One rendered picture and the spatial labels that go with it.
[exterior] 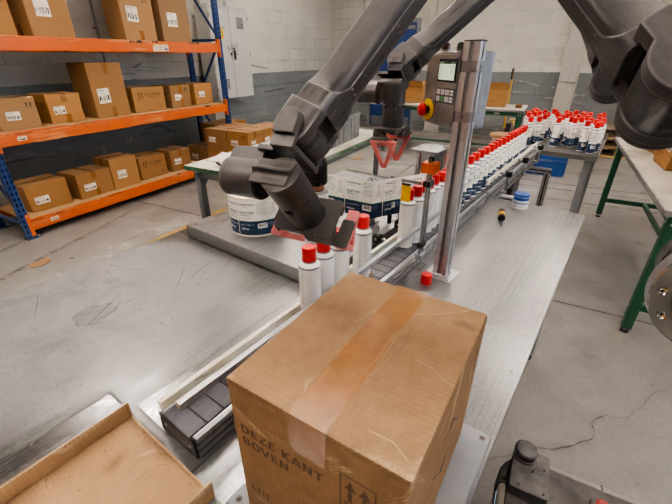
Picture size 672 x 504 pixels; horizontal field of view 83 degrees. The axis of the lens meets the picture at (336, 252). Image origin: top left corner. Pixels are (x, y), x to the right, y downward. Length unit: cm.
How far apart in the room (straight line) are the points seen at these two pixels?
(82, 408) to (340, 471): 64
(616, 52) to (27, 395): 114
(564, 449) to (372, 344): 157
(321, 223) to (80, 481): 59
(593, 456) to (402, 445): 167
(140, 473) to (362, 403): 47
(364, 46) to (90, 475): 81
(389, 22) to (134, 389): 84
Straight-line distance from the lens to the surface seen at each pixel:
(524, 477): 151
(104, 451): 87
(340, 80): 55
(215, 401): 81
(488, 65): 115
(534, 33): 870
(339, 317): 57
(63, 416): 98
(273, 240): 136
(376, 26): 59
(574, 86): 865
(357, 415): 44
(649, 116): 50
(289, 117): 52
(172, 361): 99
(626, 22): 54
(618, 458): 211
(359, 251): 104
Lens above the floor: 146
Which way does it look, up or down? 27 degrees down
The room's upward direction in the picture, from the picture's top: straight up
